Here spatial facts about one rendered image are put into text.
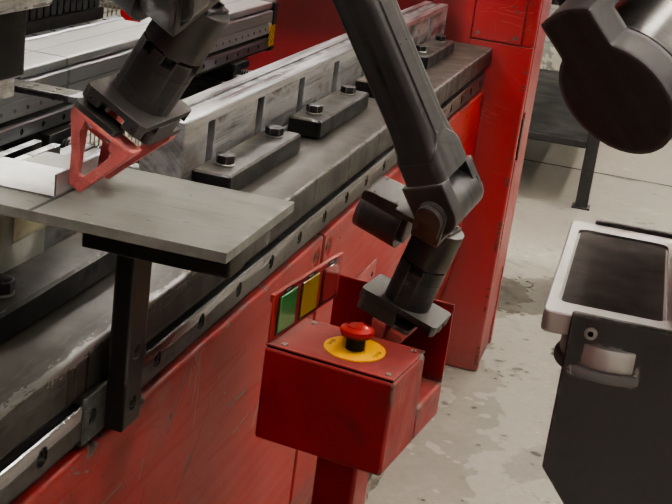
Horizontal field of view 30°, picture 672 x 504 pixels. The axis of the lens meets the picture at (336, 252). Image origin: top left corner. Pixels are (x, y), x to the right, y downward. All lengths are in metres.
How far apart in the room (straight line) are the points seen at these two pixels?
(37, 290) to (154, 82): 0.23
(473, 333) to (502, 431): 0.37
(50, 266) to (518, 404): 2.20
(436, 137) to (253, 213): 0.31
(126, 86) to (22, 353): 0.25
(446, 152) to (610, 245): 0.36
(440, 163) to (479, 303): 2.02
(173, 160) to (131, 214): 0.50
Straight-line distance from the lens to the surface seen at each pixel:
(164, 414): 1.38
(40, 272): 1.23
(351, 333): 1.42
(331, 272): 1.55
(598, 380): 0.89
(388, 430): 1.41
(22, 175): 1.19
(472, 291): 3.37
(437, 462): 2.94
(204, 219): 1.11
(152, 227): 1.08
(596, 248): 1.06
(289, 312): 1.45
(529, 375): 3.50
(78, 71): 1.89
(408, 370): 1.42
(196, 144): 1.64
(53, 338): 1.16
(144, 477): 1.37
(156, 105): 1.11
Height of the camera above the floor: 1.34
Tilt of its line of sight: 18 degrees down
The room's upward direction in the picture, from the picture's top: 8 degrees clockwise
